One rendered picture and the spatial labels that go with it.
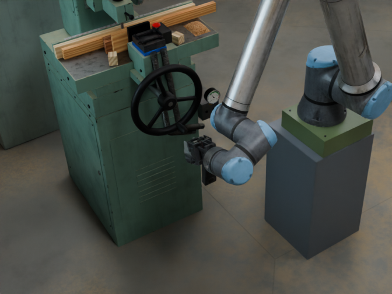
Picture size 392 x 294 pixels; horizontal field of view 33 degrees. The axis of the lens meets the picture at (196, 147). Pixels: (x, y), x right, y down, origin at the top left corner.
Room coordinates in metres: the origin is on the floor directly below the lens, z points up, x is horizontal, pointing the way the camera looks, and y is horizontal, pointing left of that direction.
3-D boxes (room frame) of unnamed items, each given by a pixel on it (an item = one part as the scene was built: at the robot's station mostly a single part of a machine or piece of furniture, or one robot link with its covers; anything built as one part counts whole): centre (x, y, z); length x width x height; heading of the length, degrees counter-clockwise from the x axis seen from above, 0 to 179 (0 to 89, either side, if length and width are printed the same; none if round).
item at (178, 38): (2.21, 0.05, 0.92); 0.04 x 0.03 x 0.03; 45
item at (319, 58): (2.06, -0.51, 0.82); 0.17 x 0.15 x 0.18; 37
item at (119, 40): (2.20, 0.19, 0.94); 0.22 x 0.02 x 0.08; 118
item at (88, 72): (2.17, 0.18, 0.87); 0.61 x 0.30 x 0.06; 118
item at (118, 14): (2.26, 0.26, 1.03); 0.14 x 0.07 x 0.09; 28
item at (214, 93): (2.18, -0.07, 0.65); 0.06 x 0.04 x 0.08; 118
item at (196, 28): (2.30, -0.03, 0.91); 0.10 x 0.07 x 0.02; 28
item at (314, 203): (2.07, -0.50, 0.28); 0.30 x 0.30 x 0.55; 31
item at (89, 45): (2.29, 0.18, 0.92); 0.66 x 0.02 x 0.04; 118
